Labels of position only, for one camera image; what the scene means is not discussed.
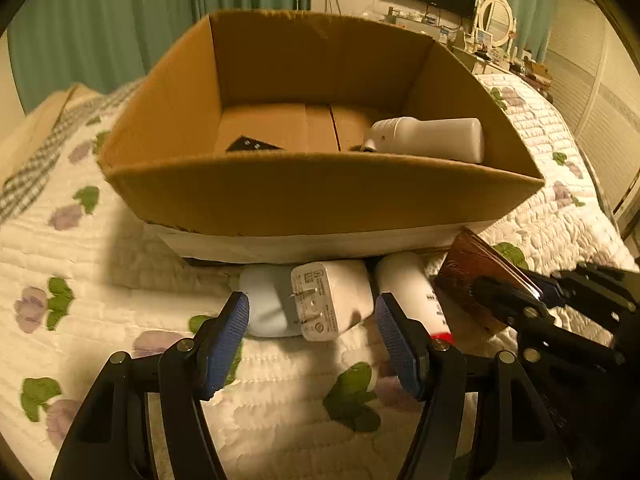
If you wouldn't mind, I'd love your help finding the brown cardboard box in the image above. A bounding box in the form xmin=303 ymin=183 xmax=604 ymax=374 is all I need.
xmin=97 ymin=9 xmax=547 ymax=264

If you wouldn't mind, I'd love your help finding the beige pillow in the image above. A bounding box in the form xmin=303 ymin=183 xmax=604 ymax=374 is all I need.
xmin=0 ymin=82 xmax=96 ymax=178

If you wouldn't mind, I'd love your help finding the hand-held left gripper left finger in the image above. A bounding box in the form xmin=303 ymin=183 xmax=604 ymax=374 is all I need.
xmin=50 ymin=292 xmax=251 ymax=480

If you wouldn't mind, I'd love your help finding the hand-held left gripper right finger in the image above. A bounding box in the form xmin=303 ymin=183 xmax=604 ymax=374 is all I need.
xmin=375 ymin=292 xmax=572 ymax=480

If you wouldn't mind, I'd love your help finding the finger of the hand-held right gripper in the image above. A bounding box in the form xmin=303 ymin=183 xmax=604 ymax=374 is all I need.
xmin=472 ymin=275 xmax=557 ymax=332
xmin=539 ymin=262 xmax=640 ymax=322

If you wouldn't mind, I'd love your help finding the brown leather wallet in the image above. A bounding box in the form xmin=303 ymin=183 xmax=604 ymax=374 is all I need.
xmin=432 ymin=227 xmax=546 ymax=337

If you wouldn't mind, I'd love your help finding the white tube with red cap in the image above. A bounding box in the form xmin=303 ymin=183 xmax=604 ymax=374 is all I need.
xmin=374 ymin=252 xmax=455 ymax=347

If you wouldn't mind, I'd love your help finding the white louvered wardrobe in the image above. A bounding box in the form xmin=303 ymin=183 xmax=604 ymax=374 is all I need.
xmin=544 ymin=0 xmax=640 ymax=221

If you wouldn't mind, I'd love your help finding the cluttered white dresser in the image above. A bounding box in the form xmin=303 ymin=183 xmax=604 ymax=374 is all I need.
xmin=372 ymin=7 xmax=555 ymax=96

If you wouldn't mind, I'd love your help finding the grey checkered cloth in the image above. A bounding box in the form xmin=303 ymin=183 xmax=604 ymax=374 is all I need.
xmin=0 ymin=80 xmax=147 ymax=223

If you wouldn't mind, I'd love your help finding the flat black card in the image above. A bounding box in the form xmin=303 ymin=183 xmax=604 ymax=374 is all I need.
xmin=224 ymin=134 xmax=286 ymax=154

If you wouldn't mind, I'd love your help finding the light blue rounded case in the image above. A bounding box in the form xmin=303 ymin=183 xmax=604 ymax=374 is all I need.
xmin=239 ymin=264 xmax=307 ymax=339

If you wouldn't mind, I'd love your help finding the white plastic bottle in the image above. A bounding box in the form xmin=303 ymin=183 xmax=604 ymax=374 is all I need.
xmin=360 ymin=117 xmax=486 ymax=164

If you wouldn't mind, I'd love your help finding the white charger plug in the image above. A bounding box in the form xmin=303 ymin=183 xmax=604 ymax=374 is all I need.
xmin=290 ymin=259 xmax=376 ymax=343

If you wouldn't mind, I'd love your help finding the white floral quilt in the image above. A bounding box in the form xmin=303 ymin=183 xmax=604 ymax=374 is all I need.
xmin=0 ymin=72 xmax=640 ymax=480

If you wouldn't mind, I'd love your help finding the oval white-framed mirror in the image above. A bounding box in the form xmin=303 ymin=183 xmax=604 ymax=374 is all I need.
xmin=477 ymin=0 xmax=519 ymax=52

